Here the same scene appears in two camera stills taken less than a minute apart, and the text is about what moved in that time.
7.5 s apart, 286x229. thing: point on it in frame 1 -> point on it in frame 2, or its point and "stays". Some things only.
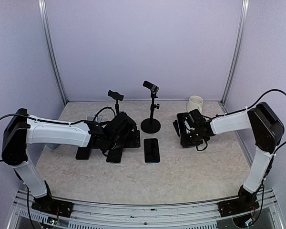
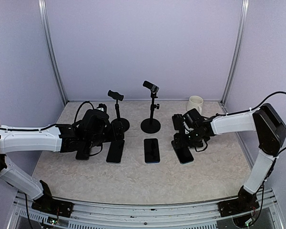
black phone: [83, 153] stays
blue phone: [151, 150] stays
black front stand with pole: [151, 125] stays
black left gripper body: [129, 143] -> [113, 137]
